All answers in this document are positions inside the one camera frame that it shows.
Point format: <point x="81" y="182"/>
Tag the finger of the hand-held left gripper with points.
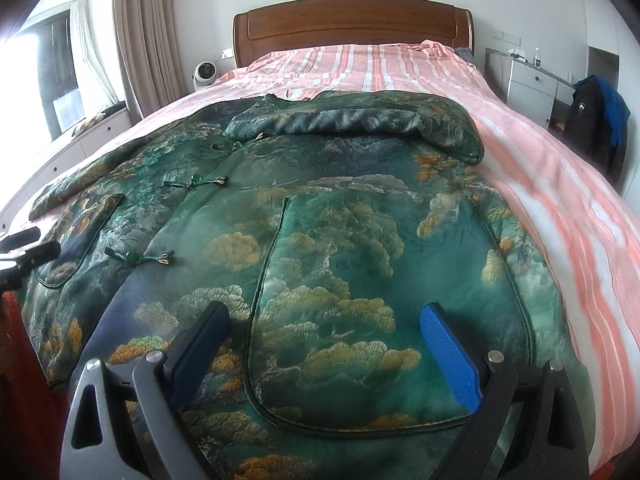
<point x="20" y="238"/>
<point x="30" y="256"/>

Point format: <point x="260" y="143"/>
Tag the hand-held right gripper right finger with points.
<point x="450" y="355"/>

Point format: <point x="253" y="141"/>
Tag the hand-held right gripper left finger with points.
<point x="202" y="355"/>

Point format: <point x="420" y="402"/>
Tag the green patterned padded jacket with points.
<point x="350" y="240"/>

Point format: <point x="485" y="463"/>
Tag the white window cabinet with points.
<point x="65" y="157"/>

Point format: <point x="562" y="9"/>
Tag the patterned window seat cushion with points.
<point x="92" y="121"/>

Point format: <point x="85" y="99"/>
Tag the window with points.
<point x="57" y="75"/>

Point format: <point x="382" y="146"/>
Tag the bed with pink striped cover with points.
<point x="550" y="185"/>

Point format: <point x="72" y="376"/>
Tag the white sheer curtain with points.
<point x="92" y="55"/>

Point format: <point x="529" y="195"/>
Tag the beige curtain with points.
<point x="150" y="35"/>

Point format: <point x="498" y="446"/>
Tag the white round fan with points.
<point x="205" y="74"/>

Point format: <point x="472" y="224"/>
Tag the dark hanging jacket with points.
<point x="587" y="125"/>

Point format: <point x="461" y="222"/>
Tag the grey white nightstand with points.
<point x="530" y="82"/>

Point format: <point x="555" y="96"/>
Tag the blue hanging garment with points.
<point x="617" y="110"/>

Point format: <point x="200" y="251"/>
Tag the small clear bottle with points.
<point x="538" y="57"/>

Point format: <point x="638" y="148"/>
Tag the wooden headboard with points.
<point x="350" y="25"/>

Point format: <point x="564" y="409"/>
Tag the white wall switch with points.
<point x="506" y="37"/>

